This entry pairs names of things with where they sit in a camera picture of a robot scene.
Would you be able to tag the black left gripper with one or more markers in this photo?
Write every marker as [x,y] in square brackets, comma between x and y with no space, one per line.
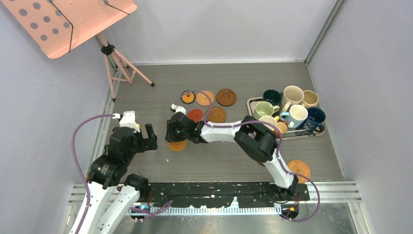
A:
[147,143]

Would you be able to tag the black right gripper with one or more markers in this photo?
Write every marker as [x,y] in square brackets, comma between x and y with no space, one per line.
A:
[172,135]

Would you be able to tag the red round coaster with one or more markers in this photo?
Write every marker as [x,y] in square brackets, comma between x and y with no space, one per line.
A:
[195,114]

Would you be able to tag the light orange wooden coaster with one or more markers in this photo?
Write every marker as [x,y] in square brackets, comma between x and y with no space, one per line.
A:
[177,146]

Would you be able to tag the orange black face coaster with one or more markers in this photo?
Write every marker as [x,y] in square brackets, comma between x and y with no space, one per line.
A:
[188,97]

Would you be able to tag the woven rattan coaster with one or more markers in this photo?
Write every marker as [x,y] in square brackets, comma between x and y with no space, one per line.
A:
[205,98]
[299,167]

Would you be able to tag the brown wooden coaster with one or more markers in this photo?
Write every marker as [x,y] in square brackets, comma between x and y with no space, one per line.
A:
[216,114]

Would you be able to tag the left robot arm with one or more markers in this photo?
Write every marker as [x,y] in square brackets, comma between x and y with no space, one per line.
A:
[96,216]

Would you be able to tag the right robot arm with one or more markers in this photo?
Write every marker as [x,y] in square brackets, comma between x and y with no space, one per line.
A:
[258,141]

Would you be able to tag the dark wooden coaster far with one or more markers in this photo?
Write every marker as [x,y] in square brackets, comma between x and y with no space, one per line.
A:
[226,97]

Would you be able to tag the yellow cup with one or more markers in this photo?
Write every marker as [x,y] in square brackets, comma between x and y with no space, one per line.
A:
[269,122]

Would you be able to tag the small brown cup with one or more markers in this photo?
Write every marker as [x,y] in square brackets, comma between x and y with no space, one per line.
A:
[282,127]

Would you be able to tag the light green mug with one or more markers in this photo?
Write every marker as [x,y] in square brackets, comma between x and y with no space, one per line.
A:
[264,108]

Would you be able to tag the dark green mug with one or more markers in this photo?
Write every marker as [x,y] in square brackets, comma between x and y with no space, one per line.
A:
[272,96]

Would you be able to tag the cream mug tall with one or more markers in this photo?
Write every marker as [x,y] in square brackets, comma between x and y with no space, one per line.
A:
[291,95]

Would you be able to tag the metal tray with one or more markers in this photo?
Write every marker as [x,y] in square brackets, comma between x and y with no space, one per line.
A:
[297,133]

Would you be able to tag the white light blue mug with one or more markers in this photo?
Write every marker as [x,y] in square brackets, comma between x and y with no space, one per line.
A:
[296,115]

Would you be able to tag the beige mug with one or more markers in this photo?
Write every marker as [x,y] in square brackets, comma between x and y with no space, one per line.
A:
[310,99]

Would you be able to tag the navy blue mug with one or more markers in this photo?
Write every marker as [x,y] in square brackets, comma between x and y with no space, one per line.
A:
[315,118]

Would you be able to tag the pink music stand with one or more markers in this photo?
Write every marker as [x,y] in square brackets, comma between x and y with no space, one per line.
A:
[59,26]

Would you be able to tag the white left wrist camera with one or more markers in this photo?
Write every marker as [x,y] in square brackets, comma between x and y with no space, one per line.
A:
[127,119]

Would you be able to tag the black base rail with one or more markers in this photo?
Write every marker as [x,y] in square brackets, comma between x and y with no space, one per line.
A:
[220,194]

